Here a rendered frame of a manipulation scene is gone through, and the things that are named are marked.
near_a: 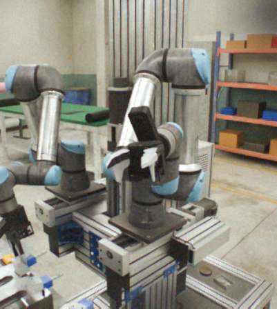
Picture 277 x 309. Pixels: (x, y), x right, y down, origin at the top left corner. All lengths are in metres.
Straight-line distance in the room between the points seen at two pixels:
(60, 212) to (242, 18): 5.30
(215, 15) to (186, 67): 5.50
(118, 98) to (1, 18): 7.06
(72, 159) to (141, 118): 0.89
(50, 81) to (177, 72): 0.49
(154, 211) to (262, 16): 5.24
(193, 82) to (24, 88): 0.66
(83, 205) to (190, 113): 0.78
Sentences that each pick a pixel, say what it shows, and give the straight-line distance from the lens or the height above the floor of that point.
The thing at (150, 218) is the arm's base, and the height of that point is 1.07.
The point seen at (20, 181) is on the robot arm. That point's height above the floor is 1.22.
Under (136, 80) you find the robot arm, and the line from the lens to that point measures 1.11.
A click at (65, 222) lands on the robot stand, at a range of 1.62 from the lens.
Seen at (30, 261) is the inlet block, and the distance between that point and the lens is 1.31.
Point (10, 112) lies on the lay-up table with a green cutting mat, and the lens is 5.53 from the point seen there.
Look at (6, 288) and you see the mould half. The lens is 1.28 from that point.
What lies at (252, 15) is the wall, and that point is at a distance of 6.25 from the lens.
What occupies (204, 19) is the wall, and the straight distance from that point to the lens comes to 6.68.
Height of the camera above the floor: 1.64
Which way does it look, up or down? 16 degrees down
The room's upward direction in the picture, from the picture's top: straight up
